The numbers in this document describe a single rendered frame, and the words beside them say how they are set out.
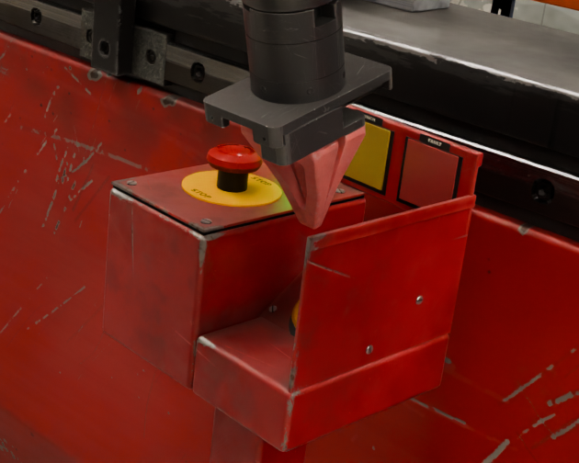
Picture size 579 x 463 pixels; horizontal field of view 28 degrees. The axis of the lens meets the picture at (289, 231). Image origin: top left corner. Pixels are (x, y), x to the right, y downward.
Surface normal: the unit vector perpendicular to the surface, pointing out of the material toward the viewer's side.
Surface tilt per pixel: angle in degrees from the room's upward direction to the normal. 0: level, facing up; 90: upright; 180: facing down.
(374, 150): 90
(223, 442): 90
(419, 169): 90
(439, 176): 90
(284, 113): 15
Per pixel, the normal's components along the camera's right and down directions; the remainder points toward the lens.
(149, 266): -0.72, 0.18
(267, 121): -0.08, -0.84
